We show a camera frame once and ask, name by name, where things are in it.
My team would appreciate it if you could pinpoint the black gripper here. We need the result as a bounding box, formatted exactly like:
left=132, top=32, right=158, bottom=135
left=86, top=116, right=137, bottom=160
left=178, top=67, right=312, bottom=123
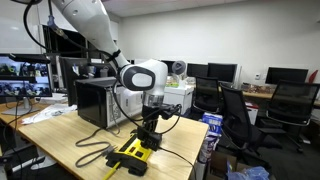
left=136, top=105, right=163, bottom=152

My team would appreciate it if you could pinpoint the gray cable with plug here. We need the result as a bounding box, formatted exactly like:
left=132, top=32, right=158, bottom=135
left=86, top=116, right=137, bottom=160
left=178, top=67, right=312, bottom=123
left=74, top=126, right=118, bottom=168

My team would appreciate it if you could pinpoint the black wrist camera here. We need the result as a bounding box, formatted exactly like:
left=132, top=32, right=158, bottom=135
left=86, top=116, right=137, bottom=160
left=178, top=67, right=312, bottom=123
left=160, top=103, right=183, bottom=121

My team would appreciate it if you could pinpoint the white box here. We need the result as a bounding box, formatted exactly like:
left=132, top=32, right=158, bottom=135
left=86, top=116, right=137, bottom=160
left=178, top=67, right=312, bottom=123
left=163, top=84, right=195, bottom=116

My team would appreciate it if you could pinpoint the cardboard box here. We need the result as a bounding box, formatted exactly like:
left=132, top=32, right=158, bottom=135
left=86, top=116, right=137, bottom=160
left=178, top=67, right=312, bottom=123
left=204, top=150, right=248, bottom=180

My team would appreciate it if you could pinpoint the white plastic bag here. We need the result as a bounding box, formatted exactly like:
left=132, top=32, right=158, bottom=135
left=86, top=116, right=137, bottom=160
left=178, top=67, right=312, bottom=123
left=20, top=103, right=78, bottom=125

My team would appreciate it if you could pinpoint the yellow power strip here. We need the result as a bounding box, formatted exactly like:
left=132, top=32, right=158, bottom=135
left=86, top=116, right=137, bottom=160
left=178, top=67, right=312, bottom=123
left=104, top=133, right=161, bottom=177

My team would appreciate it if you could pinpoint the blue and white carton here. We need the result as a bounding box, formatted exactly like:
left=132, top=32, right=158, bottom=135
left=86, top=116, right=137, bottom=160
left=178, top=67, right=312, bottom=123
left=202, top=112, right=224, bottom=137
left=198, top=133, right=219, bottom=164

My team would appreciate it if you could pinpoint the thin black cable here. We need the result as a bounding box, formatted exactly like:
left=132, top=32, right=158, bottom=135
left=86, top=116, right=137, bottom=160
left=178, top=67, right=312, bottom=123
left=158, top=145, right=198, bottom=180

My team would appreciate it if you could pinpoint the yellow power cable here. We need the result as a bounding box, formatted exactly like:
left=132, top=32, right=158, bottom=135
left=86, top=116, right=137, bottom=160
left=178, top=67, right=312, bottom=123
left=101, top=161, right=123, bottom=180

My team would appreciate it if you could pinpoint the red object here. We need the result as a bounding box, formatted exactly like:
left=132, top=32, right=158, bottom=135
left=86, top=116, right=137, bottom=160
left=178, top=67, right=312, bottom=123
left=308, top=69, right=319, bottom=84

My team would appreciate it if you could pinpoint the black microwave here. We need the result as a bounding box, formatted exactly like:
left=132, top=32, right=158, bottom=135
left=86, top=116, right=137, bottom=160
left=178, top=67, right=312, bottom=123
left=75, top=77, right=145, bottom=130

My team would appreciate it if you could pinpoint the black plug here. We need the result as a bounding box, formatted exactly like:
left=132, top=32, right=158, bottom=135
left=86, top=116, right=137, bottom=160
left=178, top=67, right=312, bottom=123
left=146, top=138, right=155, bottom=152

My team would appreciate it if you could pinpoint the monitor showing camera feeds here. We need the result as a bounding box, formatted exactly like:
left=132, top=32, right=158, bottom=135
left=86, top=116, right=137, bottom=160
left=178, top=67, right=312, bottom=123
left=0, top=53, right=53, bottom=116

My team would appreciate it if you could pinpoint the black monitor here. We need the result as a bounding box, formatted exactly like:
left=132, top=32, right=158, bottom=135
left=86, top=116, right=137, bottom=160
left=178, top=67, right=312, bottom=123
left=207, top=62, right=238, bottom=84
left=186, top=62, right=209, bottom=78
left=59, top=56, right=91, bottom=107
left=265, top=66, right=309, bottom=85

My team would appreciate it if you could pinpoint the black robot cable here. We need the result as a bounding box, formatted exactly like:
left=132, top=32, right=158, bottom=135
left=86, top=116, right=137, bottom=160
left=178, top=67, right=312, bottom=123
left=22, top=0, right=123, bottom=68

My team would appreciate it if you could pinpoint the black office chair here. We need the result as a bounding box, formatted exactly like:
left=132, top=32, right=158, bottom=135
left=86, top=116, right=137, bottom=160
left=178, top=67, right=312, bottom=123
left=191, top=75, right=223, bottom=116
left=264, top=79, right=320, bottom=154
left=218, top=83, right=288, bottom=168

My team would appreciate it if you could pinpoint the blue plastic bag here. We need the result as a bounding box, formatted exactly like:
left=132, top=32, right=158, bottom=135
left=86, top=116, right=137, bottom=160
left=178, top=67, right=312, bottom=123
left=226, top=161, right=270, bottom=180

